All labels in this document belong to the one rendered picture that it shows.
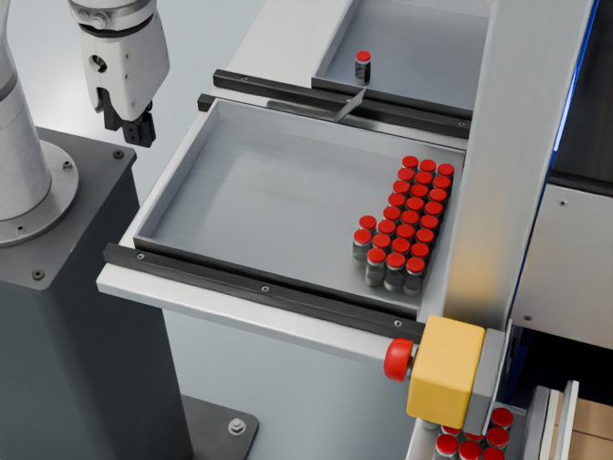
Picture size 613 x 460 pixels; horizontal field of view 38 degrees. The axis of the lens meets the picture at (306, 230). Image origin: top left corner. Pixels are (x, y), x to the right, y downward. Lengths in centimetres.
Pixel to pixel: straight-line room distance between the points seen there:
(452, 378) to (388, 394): 119
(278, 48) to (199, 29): 156
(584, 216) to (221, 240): 50
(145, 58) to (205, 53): 188
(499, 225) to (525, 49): 18
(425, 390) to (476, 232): 15
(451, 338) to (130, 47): 41
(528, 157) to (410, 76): 63
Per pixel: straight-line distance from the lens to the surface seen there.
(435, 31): 140
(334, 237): 109
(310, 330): 101
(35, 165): 116
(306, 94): 125
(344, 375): 202
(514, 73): 66
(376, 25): 141
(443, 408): 83
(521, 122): 69
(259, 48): 137
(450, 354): 82
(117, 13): 88
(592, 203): 74
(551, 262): 79
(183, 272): 104
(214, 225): 111
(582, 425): 93
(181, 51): 283
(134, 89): 93
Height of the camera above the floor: 171
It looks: 49 degrees down
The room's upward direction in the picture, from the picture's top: 1 degrees counter-clockwise
